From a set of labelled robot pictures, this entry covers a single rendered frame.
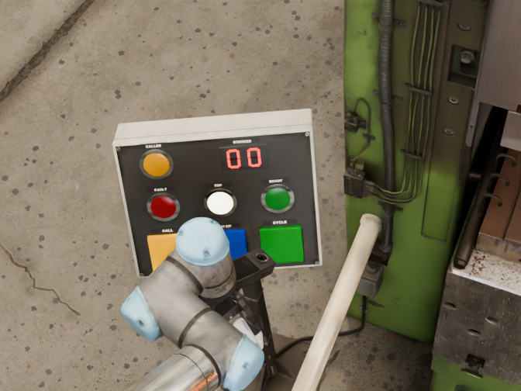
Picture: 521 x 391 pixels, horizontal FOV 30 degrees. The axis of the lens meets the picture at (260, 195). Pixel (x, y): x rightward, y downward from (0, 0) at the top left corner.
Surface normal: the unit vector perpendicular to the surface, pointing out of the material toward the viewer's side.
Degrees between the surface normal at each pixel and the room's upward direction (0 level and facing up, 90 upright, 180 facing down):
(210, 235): 0
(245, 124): 30
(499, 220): 0
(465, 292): 90
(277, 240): 60
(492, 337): 90
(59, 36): 0
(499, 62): 90
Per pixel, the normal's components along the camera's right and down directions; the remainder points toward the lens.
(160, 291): -0.09, -0.49
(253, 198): -0.01, 0.50
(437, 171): -0.39, 0.82
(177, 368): 0.14, -0.79
